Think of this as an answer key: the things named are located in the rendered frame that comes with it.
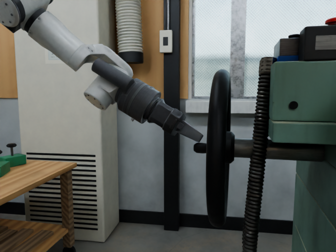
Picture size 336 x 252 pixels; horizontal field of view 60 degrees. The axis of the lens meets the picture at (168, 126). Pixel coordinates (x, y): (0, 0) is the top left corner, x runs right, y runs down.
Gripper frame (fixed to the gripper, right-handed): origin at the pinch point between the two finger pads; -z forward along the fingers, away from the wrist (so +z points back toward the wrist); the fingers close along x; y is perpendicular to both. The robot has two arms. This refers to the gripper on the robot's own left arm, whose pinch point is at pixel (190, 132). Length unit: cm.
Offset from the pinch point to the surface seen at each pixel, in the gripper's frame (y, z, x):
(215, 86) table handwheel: 7.9, -1.0, 22.5
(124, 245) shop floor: -77, 5, -104
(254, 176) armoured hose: -0.8, -14.3, 16.7
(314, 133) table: 8.9, -16.7, 24.2
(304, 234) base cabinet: -5.7, -32.2, 1.6
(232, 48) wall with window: 60, 13, -114
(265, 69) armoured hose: 15.2, -6.4, 18.7
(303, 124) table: 9.2, -14.7, 24.2
